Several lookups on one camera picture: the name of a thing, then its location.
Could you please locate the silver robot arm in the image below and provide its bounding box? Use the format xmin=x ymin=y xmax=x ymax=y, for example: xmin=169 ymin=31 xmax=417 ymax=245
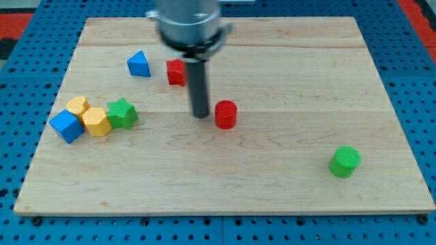
xmin=145 ymin=0 xmax=233 ymax=62

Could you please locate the wooden board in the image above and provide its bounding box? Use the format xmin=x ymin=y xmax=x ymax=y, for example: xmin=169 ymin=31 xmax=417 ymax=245
xmin=14 ymin=17 xmax=435 ymax=216

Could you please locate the green cylinder block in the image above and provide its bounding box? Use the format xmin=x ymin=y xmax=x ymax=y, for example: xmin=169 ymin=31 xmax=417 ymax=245
xmin=328 ymin=146 xmax=361 ymax=178

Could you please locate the blue triangle block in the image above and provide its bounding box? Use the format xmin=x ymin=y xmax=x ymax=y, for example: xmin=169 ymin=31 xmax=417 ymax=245
xmin=127 ymin=51 xmax=151 ymax=77

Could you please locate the green star block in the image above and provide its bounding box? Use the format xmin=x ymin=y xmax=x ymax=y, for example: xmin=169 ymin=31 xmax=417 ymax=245
xmin=107 ymin=97 xmax=138 ymax=130

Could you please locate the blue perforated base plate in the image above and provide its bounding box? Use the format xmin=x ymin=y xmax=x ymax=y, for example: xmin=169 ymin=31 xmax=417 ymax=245
xmin=1 ymin=1 xmax=435 ymax=244

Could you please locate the yellow hexagon block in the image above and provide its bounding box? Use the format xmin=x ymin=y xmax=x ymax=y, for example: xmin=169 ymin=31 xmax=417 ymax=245
xmin=82 ymin=108 xmax=112 ymax=137

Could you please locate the black cylindrical pointer tool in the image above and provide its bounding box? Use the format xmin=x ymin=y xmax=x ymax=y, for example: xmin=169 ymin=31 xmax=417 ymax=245
xmin=185 ymin=59 xmax=209 ymax=118

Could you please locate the red cylinder block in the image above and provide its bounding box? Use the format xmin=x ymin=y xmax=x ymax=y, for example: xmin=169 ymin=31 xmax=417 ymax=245
xmin=215 ymin=100 xmax=237 ymax=129

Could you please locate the blue cube block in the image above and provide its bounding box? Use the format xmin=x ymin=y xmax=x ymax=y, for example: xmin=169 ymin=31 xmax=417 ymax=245
xmin=49 ymin=110 xmax=84 ymax=144

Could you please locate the red star block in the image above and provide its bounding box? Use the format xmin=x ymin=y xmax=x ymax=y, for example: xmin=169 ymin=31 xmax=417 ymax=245
xmin=166 ymin=59 xmax=186 ymax=86

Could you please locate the yellow heart block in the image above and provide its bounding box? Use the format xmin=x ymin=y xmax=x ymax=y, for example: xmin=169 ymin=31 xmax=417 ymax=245
xmin=65 ymin=96 xmax=91 ymax=121

